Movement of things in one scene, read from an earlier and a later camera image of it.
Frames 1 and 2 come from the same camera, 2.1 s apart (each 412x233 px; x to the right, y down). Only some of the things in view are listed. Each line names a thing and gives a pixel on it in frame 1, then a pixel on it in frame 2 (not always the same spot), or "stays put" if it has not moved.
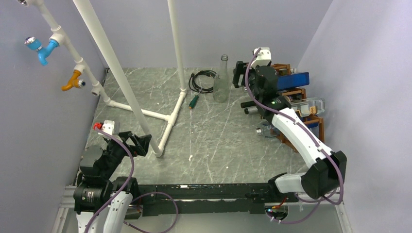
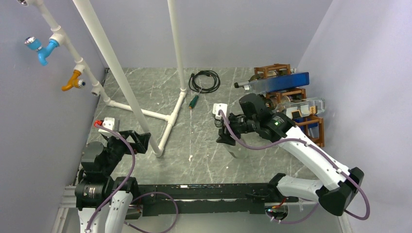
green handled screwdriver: [193, 101] stays put
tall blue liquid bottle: [296, 80] stays put
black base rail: [238, 198] stays put
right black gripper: [239, 70] → [225, 134]
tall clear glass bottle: [221, 83] → [238, 150]
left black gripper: [142, 141] stays put
